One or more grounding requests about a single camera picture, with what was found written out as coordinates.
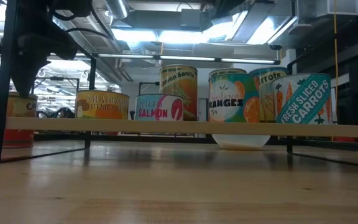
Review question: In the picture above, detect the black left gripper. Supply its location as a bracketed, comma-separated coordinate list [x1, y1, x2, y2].
[11, 30, 79, 98]

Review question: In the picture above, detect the tall orange red label can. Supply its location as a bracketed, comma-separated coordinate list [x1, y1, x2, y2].
[0, 91, 39, 149]

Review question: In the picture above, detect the mushroom stems pieces can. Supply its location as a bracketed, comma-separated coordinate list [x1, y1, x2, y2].
[74, 90, 130, 120]

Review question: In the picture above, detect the pink salmon can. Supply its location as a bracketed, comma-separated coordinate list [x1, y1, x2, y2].
[134, 93, 185, 122]

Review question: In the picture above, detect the mandarin oranges can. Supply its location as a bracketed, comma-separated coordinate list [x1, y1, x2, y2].
[208, 73, 261, 123]

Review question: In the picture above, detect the tall teal yellow carrots can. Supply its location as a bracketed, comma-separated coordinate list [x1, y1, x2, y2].
[247, 67, 290, 123]

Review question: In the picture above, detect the fresh sliced carrots can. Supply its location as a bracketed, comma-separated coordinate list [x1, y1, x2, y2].
[271, 72, 333, 125]

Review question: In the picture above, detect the long linear ceiling light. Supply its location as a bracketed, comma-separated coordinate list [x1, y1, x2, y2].
[76, 51, 282, 65]

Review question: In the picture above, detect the clear plastic bowl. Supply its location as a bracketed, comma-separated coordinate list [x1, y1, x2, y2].
[211, 134, 272, 152]

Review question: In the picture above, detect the white ceiling unit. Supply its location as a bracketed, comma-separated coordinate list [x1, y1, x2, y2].
[296, 0, 358, 18]

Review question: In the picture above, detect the long silver ceiling duct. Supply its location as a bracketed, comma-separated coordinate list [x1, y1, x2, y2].
[53, 0, 127, 83]

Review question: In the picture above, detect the round silver air duct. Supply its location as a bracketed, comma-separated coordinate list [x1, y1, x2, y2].
[106, 0, 130, 20]

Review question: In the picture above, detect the hanging yellow cable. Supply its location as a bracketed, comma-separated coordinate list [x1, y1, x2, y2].
[333, 0, 340, 75]

